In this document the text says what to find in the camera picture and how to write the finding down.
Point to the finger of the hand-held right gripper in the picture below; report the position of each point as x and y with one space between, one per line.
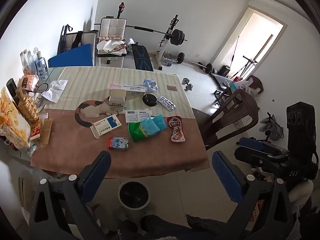
252 156
252 143

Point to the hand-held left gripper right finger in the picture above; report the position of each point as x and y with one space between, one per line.
226 177

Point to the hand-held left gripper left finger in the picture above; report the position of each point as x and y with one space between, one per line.
96 177

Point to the small red blue milk carton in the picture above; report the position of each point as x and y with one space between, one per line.
118 143

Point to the round grey trash bin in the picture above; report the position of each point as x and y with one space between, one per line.
133 195

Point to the white blue medicine box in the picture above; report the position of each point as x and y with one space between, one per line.
107 125

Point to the green plastic packet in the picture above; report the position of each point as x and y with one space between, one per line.
135 132

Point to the red snack wrapper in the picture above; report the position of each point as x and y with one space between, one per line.
177 128

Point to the blue yellow plastic packet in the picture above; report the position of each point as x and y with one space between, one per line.
149 127

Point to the white paper leaflet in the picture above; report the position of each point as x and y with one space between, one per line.
137 116

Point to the white cardboard box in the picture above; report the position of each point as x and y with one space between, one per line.
117 105

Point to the light blue plastic packet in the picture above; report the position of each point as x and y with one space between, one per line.
161 122

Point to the black round lid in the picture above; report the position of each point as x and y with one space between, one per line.
149 100

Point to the silver pill blister pack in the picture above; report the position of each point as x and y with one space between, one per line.
167 103

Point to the person's right forearm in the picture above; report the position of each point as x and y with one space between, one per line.
300 192

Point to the grey shoes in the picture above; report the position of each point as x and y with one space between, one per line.
272 127

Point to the dark wooden chair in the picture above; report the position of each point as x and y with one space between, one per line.
230 115

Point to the brown bag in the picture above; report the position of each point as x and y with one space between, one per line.
256 83

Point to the cat printed table cloth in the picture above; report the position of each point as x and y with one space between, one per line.
155 152

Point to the person's leg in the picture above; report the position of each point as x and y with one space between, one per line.
175 230

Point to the red white packet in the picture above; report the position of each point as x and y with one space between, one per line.
35 131

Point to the small metal dumbbell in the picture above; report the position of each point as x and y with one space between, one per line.
187 83

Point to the long white pink box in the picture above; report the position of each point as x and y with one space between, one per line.
130 89

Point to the yellow snack bag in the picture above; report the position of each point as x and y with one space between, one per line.
12 127

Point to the white crumpled tissue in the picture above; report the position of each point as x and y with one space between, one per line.
55 88

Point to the golden ornate bottle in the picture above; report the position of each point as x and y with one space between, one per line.
28 105

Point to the small blue printed bag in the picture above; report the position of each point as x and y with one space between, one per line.
150 84

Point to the floor barbell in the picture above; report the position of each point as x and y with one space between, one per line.
181 58

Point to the orange snack bag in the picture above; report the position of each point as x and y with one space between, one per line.
28 82

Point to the black bottle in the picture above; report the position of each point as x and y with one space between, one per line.
13 90

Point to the blue gym mat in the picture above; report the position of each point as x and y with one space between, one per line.
72 56

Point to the black weight bench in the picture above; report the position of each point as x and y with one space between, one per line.
142 57

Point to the beige cloth on chair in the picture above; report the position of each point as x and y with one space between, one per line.
110 45

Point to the white barbell rack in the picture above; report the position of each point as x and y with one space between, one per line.
163 42

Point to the clear glass bottle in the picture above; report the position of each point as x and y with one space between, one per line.
25 58

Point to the white padded chair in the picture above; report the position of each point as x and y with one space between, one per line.
111 28

